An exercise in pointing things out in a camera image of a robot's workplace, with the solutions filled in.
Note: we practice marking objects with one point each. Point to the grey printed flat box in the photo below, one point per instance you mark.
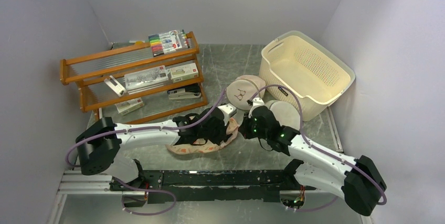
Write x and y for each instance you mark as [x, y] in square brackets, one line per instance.
[145, 78]

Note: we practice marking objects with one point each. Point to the orange wooden shelf rack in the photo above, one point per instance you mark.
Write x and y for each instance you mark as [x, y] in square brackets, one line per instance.
[88, 73]

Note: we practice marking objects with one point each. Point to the cream plastic laundry basket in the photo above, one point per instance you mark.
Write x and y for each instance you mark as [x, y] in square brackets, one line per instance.
[300, 71]

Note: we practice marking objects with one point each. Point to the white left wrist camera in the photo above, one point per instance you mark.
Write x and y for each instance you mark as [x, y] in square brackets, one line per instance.
[228, 110]

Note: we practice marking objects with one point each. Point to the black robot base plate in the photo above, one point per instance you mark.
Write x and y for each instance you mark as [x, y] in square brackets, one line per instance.
[161, 186]

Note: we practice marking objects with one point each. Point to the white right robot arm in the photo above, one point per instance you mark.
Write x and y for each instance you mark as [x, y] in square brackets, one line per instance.
[355, 180]

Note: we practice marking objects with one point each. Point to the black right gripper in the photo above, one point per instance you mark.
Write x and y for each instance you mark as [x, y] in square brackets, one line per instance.
[244, 128]

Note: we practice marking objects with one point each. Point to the floral mesh laundry bag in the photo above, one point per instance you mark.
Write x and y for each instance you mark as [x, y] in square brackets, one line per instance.
[206, 147]

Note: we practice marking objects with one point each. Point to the white mesh bag grey zipper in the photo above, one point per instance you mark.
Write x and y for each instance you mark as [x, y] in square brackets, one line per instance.
[285, 113]

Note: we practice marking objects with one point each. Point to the white mesh bag beige zipper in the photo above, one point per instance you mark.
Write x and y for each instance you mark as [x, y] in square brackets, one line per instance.
[242, 89]

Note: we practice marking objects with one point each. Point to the black white stapler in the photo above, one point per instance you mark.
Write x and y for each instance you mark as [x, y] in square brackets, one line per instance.
[184, 93]

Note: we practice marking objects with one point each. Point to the colour marker pen pack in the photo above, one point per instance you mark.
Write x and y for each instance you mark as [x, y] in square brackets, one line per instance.
[169, 42]

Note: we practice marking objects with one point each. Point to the small green staples box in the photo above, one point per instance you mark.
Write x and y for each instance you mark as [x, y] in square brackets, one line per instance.
[129, 106]

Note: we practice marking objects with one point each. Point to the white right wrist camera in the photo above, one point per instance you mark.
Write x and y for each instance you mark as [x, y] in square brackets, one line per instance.
[256, 102]

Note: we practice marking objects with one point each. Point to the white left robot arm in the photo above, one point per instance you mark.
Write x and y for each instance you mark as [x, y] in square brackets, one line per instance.
[99, 147]

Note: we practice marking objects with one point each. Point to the white clip tool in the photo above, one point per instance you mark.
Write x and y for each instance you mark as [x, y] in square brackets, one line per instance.
[115, 86]

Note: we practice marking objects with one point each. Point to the aluminium frame rail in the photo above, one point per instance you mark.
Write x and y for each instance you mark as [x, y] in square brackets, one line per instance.
[89, 200]

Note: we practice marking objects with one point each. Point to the green white staples box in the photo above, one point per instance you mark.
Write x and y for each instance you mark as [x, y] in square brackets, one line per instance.
[183, 72]

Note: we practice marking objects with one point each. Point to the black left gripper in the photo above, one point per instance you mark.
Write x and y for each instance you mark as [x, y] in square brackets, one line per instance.
[222, 134]

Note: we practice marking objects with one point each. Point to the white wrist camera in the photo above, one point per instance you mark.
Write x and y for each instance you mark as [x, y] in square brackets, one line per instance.
[256, 102]
[228, 110]

